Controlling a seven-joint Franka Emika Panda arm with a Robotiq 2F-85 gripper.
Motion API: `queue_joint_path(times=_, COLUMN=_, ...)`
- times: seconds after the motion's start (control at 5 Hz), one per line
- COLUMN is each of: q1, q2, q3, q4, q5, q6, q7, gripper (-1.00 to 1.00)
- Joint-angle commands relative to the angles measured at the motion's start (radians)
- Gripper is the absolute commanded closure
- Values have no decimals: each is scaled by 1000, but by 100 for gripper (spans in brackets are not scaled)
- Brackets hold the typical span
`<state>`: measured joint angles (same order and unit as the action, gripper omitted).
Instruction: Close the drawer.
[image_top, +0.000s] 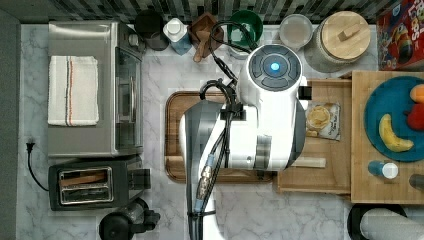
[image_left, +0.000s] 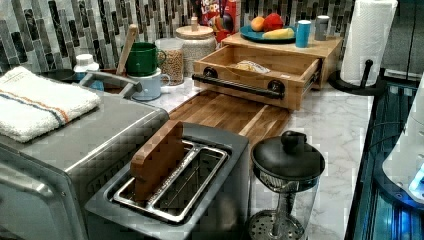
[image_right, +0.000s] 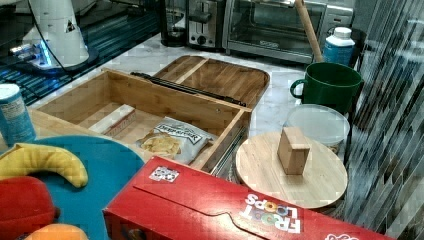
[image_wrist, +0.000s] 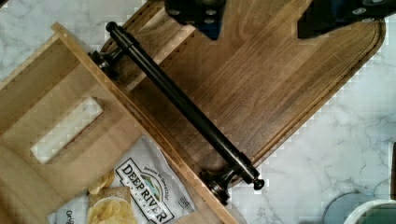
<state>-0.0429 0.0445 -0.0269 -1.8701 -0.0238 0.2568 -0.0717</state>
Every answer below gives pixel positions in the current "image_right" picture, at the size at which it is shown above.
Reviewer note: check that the black drawer handle bar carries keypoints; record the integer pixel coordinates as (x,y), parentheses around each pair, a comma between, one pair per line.
(187,89)

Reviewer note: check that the wooden drawer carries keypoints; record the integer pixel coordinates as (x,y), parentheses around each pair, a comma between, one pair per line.
(80,107)

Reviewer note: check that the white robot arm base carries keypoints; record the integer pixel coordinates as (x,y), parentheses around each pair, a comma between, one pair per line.
(55,41)

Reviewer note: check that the white red box in drawer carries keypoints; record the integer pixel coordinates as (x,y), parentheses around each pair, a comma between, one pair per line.
(115,122)

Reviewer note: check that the chips bag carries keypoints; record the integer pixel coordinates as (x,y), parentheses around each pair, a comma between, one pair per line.
(176,139)

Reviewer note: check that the wooden tray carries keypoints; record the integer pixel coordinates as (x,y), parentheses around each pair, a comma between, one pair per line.
(242,83)

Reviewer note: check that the round wooden lid with knob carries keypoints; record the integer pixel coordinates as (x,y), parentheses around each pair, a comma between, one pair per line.
(289,166)

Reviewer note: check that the red Froot Loops box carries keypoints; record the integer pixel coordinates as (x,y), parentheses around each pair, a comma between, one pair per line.
(166,200)

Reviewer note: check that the silver toaster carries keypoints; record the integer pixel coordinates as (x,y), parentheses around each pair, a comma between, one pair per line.
(205,23)

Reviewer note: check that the silver toaster oven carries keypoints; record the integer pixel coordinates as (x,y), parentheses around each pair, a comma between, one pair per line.
(273,28)

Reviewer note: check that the clear plastic container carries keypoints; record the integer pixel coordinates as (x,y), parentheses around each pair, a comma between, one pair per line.
(320,123)

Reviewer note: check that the teal plate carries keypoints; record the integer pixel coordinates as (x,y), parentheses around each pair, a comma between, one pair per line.
(110,165)

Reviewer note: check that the black coffee maker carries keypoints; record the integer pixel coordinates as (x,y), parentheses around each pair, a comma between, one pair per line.
(173,22)

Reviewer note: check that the green mug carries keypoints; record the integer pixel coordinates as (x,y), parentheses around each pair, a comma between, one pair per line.
(329,84)

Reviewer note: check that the wooden rolling pin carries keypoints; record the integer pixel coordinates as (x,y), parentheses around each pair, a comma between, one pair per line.
(308,27)

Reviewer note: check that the blue bottle white cap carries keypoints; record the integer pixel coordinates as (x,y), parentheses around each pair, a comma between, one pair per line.
(338,47)

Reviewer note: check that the orange toy fruit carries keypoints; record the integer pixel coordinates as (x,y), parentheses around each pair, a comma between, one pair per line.
(58,232)

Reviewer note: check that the yellow toy banana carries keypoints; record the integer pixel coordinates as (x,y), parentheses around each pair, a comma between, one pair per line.
(24,159)

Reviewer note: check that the blue white can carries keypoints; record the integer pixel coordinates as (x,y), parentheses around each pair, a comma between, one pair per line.
(15,121)

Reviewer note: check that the red toy fruit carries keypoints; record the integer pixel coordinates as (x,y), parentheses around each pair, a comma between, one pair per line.
(26,205)

